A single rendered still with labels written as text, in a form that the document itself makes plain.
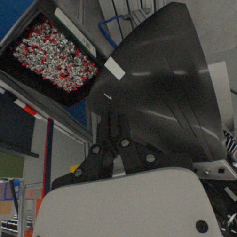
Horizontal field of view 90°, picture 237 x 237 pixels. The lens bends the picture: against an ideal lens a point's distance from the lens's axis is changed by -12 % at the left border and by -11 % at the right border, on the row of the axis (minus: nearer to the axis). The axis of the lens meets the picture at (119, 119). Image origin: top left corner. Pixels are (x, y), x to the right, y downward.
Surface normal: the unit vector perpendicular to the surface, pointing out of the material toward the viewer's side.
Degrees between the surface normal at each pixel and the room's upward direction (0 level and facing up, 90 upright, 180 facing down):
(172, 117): 44
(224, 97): 50
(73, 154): 90
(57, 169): 90
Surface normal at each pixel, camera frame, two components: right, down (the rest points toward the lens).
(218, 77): -0.08, 0.21
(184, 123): -0.53, 0.58
